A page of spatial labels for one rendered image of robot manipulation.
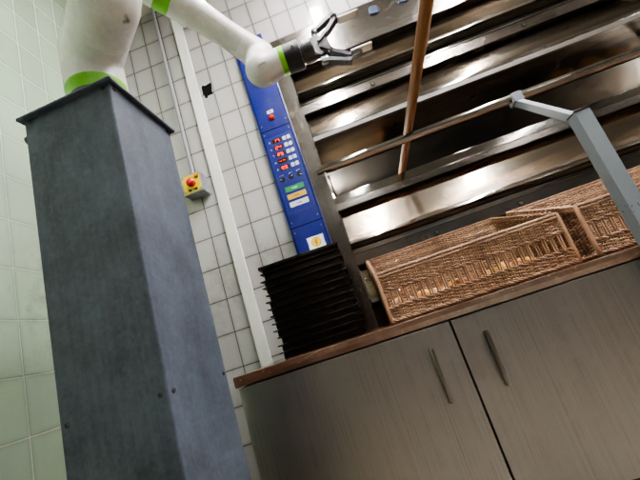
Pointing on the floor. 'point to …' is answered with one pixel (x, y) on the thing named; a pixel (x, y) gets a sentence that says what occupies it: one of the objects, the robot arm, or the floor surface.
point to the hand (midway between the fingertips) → (361, 30)
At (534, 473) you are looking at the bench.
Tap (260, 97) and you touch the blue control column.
